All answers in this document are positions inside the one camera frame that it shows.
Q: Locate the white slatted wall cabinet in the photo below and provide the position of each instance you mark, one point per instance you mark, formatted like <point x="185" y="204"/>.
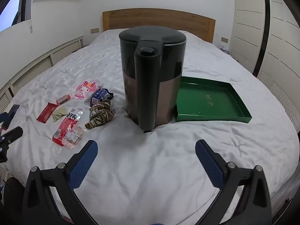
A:
<point x="35" y="68"/>

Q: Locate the wooden headboard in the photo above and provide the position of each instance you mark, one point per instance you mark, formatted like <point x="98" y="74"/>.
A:
<point x="159" y="20"/>

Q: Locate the red snack packet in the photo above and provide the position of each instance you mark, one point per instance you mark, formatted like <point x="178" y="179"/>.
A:
<point x="46" y="113"/>

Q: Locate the black and brown electric kettle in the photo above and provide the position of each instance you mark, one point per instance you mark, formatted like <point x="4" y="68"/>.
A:
<point x="152" y="86"/>

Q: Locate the window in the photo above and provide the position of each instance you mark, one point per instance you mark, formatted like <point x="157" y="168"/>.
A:
<point x="9" y="9"/>

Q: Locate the red and white sausage packet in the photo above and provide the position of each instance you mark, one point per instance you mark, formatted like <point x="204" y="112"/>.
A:
<point x="66" y="126"/>

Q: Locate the small items on nightstand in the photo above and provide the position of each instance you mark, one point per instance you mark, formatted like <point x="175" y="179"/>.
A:
<point x="224" y="50"/>

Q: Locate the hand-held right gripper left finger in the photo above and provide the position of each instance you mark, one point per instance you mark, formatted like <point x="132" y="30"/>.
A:
<point x="84" y="164"/>

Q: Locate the blue and white snack packet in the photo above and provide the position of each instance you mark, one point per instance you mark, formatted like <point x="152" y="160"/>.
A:
<point x="99" y="96"/>

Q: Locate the brown snack packet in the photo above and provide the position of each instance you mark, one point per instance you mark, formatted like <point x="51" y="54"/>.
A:
<point x="100" y="117"/>

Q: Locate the white wardrobe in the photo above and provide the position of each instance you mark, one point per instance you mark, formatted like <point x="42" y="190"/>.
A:
<point x="248" y="28"/>

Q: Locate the white bed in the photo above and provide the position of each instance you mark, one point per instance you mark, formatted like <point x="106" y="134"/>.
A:
<point x="152" y="180"/>

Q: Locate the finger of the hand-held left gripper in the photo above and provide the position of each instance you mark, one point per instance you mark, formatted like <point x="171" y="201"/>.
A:
<point x="11" y="134"/>
<point x="2" y="117"/>

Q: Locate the beige wall socket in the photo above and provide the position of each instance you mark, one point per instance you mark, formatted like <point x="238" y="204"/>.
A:
<point x="95" y="30"/>
<point x="224" y="39"/>

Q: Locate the clear pink candy packet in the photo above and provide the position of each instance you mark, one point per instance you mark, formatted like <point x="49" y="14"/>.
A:
<point x="74" y="138"/>

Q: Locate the pink cartoon snack packet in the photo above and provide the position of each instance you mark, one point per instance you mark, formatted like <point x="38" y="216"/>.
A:
<point x="84" y="91"/>

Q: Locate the green tray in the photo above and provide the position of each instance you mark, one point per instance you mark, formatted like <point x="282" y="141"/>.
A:
<point x="211" y="93"/>

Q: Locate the small white wall fitting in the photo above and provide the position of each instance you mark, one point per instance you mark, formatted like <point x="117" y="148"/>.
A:
<point x="30" y="27"/>

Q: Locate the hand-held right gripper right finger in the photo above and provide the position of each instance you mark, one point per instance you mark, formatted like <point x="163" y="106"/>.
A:
<point x="211" y="164"/>

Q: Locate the phone with red case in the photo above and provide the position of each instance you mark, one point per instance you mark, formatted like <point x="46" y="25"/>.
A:
<point x="13" y="113"/>

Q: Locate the small red-brown candy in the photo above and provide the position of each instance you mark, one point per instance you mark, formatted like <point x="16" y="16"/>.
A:
<point x="63" y="99"/>

